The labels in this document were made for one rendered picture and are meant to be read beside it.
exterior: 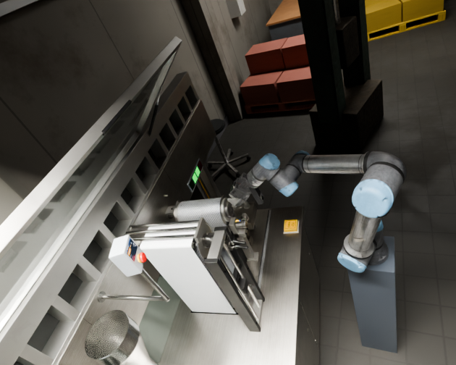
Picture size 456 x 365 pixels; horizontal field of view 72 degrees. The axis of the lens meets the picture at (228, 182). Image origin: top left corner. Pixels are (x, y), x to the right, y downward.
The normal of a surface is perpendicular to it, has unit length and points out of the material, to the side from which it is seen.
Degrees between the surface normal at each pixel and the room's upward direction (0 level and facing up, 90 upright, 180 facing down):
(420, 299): 0
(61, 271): 90
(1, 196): 90
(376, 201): 83
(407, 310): 0
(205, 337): 0
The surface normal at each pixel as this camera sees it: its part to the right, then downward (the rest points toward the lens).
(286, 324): -0.33, -0.73
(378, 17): -0.11, 0.66
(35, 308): 0.92, -0.11
